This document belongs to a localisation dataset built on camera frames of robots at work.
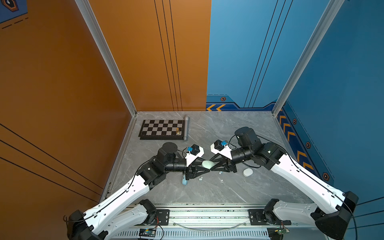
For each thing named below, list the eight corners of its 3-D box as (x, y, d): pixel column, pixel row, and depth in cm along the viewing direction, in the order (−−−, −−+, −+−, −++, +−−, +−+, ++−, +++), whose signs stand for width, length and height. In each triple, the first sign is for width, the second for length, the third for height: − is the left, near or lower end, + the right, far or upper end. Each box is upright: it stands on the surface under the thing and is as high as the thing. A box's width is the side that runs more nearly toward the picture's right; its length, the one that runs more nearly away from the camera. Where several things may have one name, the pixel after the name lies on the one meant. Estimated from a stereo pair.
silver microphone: (182, 141, 104) (182, 138, 102) (184, 118, 118) (183, 115, 116) (188, 141, 104) (187, 138, 102) (189, 118, 118) (188, 115, 116)
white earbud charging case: (243, 176, 89) (244, 175, 87) (242, 170, 92) (243, 168, 90) (252, 176, 89) (254, 175, 87) (251, 169, 91) (252, 168, 89)
